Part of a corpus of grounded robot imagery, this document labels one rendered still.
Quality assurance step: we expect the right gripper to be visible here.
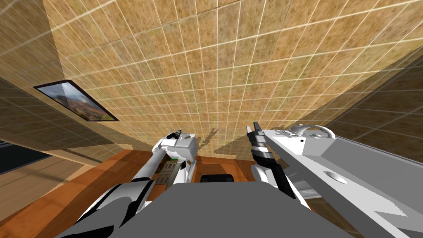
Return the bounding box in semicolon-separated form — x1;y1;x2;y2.
246;122;268;152

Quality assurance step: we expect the grey curved faucet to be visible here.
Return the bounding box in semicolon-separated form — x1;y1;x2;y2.
290;124;336;140

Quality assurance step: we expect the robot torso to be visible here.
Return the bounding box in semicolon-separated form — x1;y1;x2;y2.
108;174;353;238

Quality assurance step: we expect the black framed landscape picture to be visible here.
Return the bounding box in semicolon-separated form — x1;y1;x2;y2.
33;79;119;122

